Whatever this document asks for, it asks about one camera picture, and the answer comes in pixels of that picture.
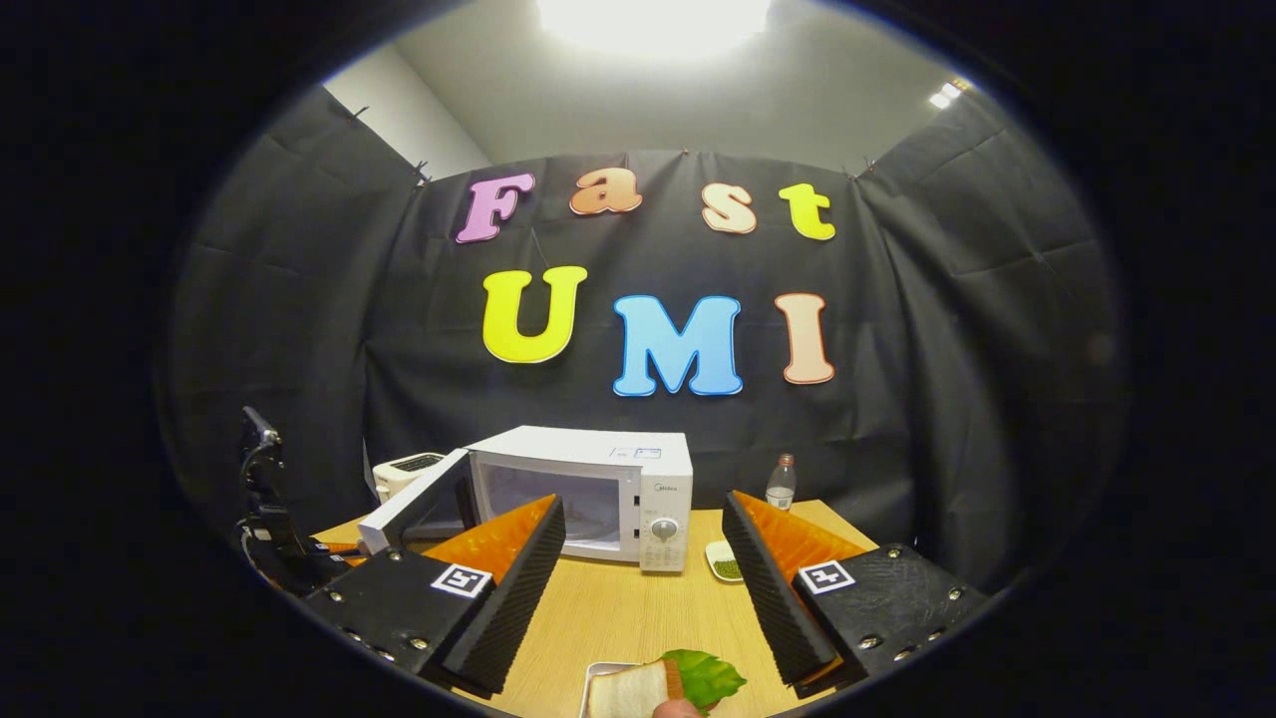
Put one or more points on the bright ceiling light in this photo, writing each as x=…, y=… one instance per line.
x=653, y=20

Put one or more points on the small ceiling light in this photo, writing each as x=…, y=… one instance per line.
x=943, y=95

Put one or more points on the bread and lettuce sandwich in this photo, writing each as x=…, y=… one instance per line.
x=633, y=690

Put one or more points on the white toaster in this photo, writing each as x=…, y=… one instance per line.
x=399, y=474

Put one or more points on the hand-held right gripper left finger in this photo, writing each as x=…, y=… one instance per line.
x=518, y=598

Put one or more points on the clear plastic bottle red label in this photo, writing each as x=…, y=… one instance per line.
x=781, y=489

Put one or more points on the black backdrop cloth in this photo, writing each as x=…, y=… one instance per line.
x=947, y=349

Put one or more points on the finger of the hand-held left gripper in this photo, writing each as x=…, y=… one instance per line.
x=339, y=548

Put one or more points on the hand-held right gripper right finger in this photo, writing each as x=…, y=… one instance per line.
x=773, y=598

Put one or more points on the white microwave oven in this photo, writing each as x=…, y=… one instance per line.
x=638, y=469

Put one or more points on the white divided dish of beans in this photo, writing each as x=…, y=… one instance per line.
x=725, y=566

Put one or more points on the white square plate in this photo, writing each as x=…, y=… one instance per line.
x=596, y=673

